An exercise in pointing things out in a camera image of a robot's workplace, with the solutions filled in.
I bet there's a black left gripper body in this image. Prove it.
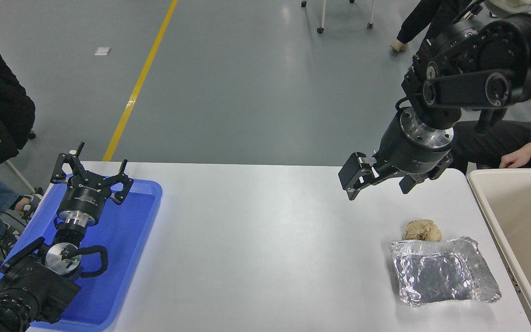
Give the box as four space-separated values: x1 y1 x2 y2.
58 174 114 217

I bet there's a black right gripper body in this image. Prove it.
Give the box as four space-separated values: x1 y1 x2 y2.
373 112 454 179

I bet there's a silver foil tray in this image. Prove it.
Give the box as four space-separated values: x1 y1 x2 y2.
389 236 502 308

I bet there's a person's hand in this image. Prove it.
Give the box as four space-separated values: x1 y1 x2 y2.
500 146 531 169

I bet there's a white chair leg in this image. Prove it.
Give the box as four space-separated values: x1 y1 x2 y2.
4 159 44 195

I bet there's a crumpled tan paper ball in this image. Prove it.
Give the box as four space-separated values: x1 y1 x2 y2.
402 219 443 242

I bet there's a blue plastic tray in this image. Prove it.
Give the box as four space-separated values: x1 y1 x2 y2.
0 178 163 332

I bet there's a large pale bin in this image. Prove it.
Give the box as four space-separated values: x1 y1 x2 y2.
466 168 531 332

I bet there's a standing person with pale shoes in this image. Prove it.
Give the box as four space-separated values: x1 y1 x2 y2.
391 0 473 52

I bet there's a grey chair with white frame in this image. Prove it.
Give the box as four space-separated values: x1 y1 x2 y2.
484 0 531 19

